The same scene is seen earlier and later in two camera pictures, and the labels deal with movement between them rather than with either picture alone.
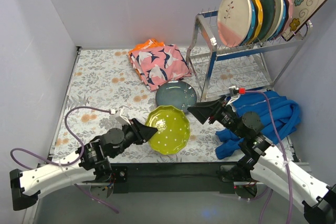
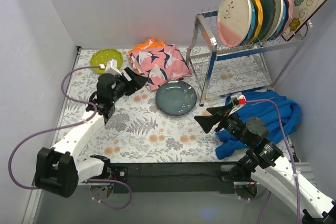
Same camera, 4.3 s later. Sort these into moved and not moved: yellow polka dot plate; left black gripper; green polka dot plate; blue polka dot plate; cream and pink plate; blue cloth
Moved: left black gripper; green polka dot plate
Not moved: blue polka dot plate; yellow polka dot plate; cream and pink plate; blue cloth
